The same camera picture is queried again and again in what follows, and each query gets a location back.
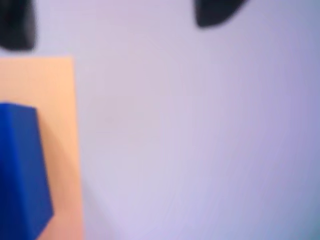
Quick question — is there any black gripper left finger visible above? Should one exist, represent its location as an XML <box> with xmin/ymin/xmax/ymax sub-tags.
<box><xmin>0</xmin><ymin>0</ymin><xmax>38</xmax><ymax>52</ymax></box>

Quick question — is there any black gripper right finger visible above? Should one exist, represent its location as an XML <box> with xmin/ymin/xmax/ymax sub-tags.
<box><xmin>194</xmin><ymin>0</ymin><xmax>249</xmax><ymax>28</ymax></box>

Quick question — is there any orange paper square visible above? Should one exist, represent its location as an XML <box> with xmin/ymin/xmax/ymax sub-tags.
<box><xmin>0</xmin><ymin>56</ymin><xmax>85</xmax><ymax>240</ymax></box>

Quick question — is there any large blue cube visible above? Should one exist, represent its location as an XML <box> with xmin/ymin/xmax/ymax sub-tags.
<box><xmin>0</xmin><ymin>101</ymin><xmax>55</xmax><ymax>240</ymax></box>

